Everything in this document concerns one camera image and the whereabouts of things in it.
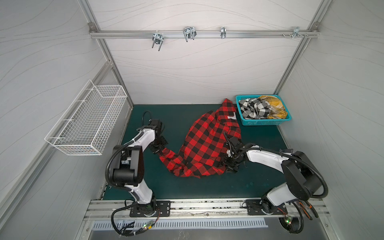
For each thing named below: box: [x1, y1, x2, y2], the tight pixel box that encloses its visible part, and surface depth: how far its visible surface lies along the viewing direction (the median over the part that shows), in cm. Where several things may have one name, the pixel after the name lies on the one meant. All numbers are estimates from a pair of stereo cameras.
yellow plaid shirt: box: [258, 95, 288, 119], surface depth 106 cm
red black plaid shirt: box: [159, 98, 242, 179], surface depth 95 cm
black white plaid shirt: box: [239, 98, 272, 120], surface depth 107 cm
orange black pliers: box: [298, 200, 319, 221], surface depth 75 cm
